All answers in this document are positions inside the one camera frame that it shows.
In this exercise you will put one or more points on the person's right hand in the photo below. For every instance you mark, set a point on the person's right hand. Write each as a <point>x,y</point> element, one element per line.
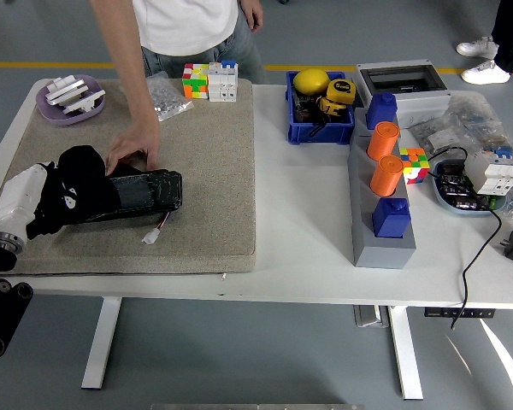
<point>137,138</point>

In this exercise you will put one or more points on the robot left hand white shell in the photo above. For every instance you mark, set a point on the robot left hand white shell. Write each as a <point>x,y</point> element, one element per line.
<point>19,196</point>

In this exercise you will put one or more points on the black desk control panel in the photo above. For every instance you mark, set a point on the black desk control panel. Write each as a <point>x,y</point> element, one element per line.
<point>459,312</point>

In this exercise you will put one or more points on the round yellow tape measure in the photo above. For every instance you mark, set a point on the round yellow tape measure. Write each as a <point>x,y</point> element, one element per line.
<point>340,89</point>

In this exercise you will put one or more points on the person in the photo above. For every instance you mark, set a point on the person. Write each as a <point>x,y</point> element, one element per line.
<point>184,25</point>

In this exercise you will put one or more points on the person's left hand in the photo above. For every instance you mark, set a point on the person's left hand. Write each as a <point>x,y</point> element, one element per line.
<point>251,15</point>

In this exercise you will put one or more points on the blue square block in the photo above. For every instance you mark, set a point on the blue square block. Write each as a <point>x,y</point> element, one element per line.
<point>390,220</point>
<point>381,112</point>

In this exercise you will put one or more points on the white metal bracket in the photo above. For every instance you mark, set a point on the white metal bracket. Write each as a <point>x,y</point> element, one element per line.
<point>66,82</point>
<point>68,93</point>
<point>85,102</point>

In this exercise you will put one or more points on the grey stepped block holder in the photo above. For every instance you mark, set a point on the grey stepped block holder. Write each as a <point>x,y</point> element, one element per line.
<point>382,254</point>

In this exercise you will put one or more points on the silver under-table motor box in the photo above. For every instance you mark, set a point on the silver under-table motor box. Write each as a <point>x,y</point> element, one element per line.
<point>369,317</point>

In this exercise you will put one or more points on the white breaker stack blue clips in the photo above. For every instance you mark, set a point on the white breaker stack blue clips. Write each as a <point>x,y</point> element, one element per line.
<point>221,85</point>

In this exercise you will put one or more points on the grey electrical enclosure box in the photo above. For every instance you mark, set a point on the grey electrical enclosure box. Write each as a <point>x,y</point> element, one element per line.
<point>423,102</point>

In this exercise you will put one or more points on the large clear bag of parts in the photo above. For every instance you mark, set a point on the large clear bag of parts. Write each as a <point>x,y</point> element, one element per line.
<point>474,115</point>

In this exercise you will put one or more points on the clear bag of metal nuts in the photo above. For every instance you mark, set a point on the clear bag of metal nuts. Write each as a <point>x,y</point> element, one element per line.
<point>171,102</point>

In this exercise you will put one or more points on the white table leg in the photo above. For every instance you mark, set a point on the white table leg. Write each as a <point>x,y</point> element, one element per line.
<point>102,341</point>
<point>406,354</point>

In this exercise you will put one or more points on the person's right forearm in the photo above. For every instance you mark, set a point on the person's right forearm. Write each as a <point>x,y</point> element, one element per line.
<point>126,72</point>

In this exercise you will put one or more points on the light blue oval tray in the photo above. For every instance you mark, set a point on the light blue oval tray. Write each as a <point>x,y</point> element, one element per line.
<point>442,198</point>

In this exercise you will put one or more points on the large white circuit breaker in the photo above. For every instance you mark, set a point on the large white circuit breaker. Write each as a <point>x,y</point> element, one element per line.
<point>491,175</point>

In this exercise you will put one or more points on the grey-brown mat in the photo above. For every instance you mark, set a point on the grey-brown mat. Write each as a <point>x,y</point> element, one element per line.
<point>205,171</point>

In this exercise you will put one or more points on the multicolour rubik cube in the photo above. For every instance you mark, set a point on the multicolour rubik cube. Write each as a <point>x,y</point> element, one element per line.
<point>416,168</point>

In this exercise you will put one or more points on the black tape-wrapped panel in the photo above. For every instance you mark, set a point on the black tape-wrapped panel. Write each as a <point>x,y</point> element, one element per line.
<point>154,192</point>

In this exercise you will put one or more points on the yellow black tape measure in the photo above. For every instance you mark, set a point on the yellow black tape measure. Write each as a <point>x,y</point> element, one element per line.
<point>331,107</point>

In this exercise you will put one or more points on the purple oval tray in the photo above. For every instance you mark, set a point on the purple oval tray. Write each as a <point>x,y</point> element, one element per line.
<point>53,116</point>

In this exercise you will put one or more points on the white sneaker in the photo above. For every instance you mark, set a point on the white sneaker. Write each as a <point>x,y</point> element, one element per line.
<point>479,48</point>
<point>485,73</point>

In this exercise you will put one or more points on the black rag with white print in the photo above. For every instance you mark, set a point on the black rag with white print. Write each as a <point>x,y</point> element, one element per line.
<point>81,188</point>

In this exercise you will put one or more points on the blue plastic bin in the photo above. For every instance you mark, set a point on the blue plastic bin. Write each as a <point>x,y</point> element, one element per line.
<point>320,132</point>

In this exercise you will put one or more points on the orange green yellow puzzle cube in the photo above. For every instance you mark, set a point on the orange green yellow puzzle cube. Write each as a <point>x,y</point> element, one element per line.
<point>195,85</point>

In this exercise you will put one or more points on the yellow lemon-shaped ball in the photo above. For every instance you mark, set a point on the yellow lemon-shaped ball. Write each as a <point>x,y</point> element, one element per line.
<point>310,81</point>

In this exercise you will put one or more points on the orange cylinder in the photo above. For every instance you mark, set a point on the orange cylinder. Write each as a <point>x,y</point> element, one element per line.
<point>385,177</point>
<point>382,141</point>

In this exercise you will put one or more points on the clear bag with white labels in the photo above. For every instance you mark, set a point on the clear bag with white labels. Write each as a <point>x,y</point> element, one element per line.
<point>436,138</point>

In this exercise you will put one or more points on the black electronic modules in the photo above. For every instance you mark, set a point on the black electronic modules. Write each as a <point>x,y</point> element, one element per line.
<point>453,179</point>

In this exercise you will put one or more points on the dark small hardware pile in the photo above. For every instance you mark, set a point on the dark small hardware pile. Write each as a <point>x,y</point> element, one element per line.
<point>303,111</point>

